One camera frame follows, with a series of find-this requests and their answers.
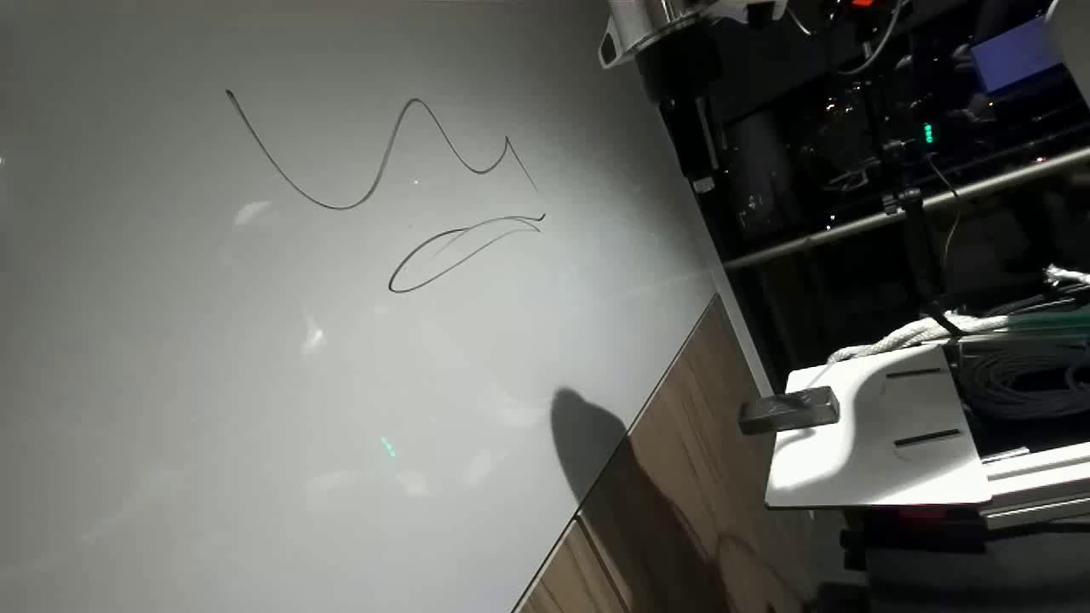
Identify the black equipment rack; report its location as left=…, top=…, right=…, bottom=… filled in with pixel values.
left=641, top=0, right=1090, bottom=377

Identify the white slotted platform board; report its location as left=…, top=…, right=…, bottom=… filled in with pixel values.
left=765, top=341, right=995, bottom=511

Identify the black tripod stand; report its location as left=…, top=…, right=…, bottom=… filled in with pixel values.
left=879, top=134, right=969, bottom=345

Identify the long metal bar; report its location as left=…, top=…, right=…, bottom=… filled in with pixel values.
left=721, top=143, right=1090, bottom=274

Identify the blue box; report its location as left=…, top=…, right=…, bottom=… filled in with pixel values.
left=969, top=14, right=1072, bottom=99

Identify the black coiled hose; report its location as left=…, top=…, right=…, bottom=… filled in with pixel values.
left=953, top=339, right=1090, bottom=425

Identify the green strap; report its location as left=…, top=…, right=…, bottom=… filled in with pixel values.
left=1000, top=303, right=1090, bottom=345

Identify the aluminium rail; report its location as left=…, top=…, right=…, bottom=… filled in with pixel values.
left=978, top=439, right=1090, bottom=529

